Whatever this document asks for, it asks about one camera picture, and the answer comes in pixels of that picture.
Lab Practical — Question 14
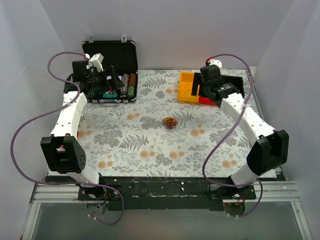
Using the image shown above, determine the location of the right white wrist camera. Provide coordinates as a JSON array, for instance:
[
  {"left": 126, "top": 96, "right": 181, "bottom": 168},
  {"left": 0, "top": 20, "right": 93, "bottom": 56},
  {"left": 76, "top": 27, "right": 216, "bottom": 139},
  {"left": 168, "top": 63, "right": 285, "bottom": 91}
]
[{"left": 208, "top": 58, "right": 222, "bottom": 69}]

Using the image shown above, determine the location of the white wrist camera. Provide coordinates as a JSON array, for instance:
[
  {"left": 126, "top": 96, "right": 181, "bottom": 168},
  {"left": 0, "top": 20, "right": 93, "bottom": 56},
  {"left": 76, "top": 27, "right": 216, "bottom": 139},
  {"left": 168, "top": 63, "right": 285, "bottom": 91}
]
[
  {"left": 208, "top": 58, "right": 222, "bottom": 69},
  {"left": 88, "top": 53, "right": 104, "bottom": 73}
]

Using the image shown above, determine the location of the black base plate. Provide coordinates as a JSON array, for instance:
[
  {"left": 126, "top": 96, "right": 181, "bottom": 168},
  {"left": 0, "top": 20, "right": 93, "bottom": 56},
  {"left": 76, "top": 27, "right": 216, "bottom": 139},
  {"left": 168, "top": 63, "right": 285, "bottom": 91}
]
[{"left": 77, "top": 175, "right": 258, "bottom": 212}]

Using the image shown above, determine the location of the black poker chip case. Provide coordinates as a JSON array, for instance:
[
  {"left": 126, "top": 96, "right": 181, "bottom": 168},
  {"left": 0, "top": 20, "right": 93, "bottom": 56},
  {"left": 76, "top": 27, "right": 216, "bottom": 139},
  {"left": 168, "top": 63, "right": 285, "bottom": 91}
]
[{"left": 81, "top": 35, "right": 139, "bottom": 103}]

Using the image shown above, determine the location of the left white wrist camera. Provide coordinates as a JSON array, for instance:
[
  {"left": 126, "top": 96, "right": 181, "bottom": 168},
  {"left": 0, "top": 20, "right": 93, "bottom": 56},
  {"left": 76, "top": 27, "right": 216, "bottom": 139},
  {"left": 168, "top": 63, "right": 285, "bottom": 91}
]
[{"left": 88, "top": 53, "right": 104, "bottom": 73}]

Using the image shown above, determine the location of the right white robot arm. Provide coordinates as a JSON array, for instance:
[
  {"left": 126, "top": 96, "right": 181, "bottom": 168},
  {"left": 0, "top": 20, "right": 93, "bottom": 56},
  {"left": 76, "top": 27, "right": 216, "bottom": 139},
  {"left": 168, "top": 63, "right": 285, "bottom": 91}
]
[{"left": 195, "top": 64, "right": 289, "bottom": 199}]

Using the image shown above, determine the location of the yellow plastic bin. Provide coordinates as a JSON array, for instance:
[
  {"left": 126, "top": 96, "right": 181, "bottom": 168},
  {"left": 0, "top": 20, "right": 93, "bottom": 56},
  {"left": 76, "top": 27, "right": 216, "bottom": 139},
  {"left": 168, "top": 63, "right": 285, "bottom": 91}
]
[{"left": 177, "top": 71, "right": 199, "bottom": 104}]

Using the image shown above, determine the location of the floral table mat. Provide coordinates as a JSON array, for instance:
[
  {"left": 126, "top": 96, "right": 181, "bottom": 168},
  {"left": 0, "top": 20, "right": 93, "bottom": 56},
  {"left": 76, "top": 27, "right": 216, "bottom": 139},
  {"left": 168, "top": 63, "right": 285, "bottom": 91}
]
[{"left": 77, "top": 70, "right": 251, "bottom": 178}]

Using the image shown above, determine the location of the red plastic bin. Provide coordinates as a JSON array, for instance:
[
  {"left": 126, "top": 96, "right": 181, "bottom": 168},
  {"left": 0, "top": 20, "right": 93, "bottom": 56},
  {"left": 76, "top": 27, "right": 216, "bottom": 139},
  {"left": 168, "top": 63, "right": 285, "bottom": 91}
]
[{"left": 198, "top": 96, "right": 216, "bottom": 106}]

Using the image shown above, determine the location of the black plastic bin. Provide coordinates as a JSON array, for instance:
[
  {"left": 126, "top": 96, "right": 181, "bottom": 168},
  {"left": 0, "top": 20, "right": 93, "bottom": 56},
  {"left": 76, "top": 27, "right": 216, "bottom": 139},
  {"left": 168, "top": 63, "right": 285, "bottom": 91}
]
[{"left": 222, "top": 75, "right": 245, "bottom": 98}]

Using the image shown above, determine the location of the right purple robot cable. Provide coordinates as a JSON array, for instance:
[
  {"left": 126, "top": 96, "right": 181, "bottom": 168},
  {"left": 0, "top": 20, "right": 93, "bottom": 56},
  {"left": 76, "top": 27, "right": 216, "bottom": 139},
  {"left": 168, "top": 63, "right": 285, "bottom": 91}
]
[{"left": 201, "top": 53, "right": 264, "bottom": 218}]

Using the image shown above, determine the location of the aluminium frame rail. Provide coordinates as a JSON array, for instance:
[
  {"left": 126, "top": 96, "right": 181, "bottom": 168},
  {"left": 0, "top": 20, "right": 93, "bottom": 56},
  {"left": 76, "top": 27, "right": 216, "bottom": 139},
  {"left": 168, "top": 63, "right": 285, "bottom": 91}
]
[{"left": 30, "top": 184, "right": 83, "bottom": 204}]

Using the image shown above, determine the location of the purple wire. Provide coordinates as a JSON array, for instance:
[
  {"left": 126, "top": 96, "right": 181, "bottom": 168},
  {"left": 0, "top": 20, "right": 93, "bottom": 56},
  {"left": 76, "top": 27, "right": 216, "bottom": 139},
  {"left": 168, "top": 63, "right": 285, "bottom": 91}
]
[{"left": 164, "top": 117, "right": 178, "bottom": 131}]

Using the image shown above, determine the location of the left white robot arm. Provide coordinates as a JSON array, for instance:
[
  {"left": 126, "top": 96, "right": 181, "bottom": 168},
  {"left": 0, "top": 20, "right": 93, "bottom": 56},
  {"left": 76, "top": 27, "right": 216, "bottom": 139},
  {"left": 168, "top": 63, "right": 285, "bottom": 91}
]
[{"left": 40, "top": 53, "right": 124, "bottom": 200}]

